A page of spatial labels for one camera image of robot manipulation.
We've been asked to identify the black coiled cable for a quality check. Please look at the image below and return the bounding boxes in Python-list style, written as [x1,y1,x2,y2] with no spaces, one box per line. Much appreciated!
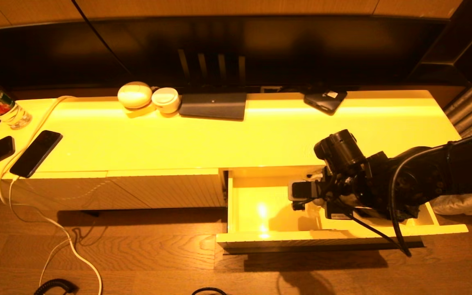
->
[34,279,77,295]

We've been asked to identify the dark wooden shelf unit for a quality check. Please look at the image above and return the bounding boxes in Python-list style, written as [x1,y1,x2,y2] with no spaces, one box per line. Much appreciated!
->
[408,0,472,86]

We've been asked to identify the beige wooden cabinet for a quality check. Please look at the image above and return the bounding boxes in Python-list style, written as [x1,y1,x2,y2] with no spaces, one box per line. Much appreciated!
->
[0,89,462,212]

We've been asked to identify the white oval case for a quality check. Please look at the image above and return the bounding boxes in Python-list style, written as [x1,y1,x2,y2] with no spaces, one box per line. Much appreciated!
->
[117,82,153,110]

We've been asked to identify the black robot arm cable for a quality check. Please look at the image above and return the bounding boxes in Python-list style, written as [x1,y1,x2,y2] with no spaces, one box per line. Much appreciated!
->
[343,145,452,258]

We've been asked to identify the dark grey flat box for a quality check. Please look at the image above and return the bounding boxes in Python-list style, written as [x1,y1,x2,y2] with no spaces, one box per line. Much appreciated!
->
[178,93,247,121]

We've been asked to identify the thin white charging cable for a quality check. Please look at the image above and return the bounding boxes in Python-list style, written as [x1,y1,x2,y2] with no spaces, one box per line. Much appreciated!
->
[9,176,73,287]

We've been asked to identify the thin black wall cable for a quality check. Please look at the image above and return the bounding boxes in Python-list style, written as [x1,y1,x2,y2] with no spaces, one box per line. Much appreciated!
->
[71,0,132,76]

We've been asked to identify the white round lidded cup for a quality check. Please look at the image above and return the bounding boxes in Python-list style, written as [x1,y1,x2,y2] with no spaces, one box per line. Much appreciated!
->
[151,87,181,114]

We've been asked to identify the thick white power cable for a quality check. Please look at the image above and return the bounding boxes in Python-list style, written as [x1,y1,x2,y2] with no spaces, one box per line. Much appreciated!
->
[0,95,103,295]

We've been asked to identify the black television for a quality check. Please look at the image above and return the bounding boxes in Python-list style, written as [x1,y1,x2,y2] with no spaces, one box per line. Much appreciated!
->
[0,16,452,91]

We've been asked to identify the black smartphone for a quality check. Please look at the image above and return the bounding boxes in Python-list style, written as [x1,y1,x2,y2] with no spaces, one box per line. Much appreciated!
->
[10,130,64,179]

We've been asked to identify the clear bottle with white cap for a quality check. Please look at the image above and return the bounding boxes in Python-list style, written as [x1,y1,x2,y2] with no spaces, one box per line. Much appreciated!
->
[306,172,327,220]

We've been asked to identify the small black labelled device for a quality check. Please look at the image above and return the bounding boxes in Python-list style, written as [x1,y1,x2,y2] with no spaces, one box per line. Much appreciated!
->
[304,89,348,116]

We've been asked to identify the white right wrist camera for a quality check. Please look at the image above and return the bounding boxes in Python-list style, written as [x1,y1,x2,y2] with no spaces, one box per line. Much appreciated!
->
[288,180,319,202]

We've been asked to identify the clear bottle with colourful label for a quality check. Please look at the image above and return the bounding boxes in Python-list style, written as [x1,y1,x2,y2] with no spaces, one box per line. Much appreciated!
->
[0,70,33,130]

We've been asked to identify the black floor cable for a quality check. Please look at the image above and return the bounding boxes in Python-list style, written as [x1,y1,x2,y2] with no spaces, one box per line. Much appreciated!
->
[191,287,228,295]

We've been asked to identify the cream white drawer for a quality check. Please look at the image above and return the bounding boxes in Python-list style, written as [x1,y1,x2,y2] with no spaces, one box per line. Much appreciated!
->
[216,166,469,254]

